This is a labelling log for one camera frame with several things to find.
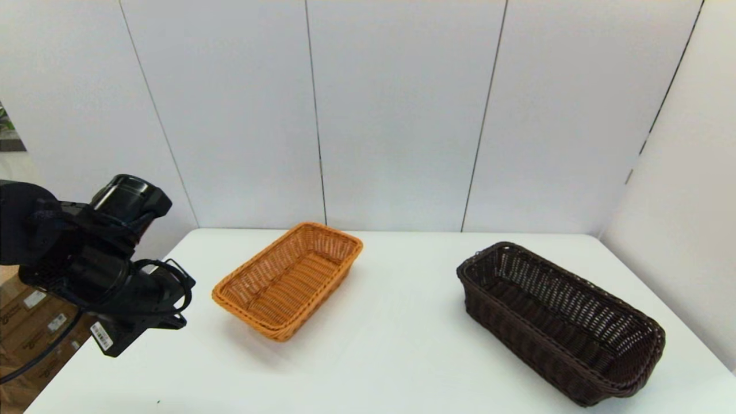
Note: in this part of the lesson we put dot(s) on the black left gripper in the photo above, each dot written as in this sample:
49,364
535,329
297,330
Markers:
132,293

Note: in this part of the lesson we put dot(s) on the brown cardboard box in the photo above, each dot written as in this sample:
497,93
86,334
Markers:
52,371
34,339
11,310
11,399

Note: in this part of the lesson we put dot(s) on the orange wicker basket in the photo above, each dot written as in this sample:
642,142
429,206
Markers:
287,282

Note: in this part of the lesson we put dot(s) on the black labelled wrist camera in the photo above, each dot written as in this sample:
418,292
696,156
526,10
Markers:
123,336

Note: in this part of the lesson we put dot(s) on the dark brown wicker basket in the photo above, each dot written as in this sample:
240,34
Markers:
552,322

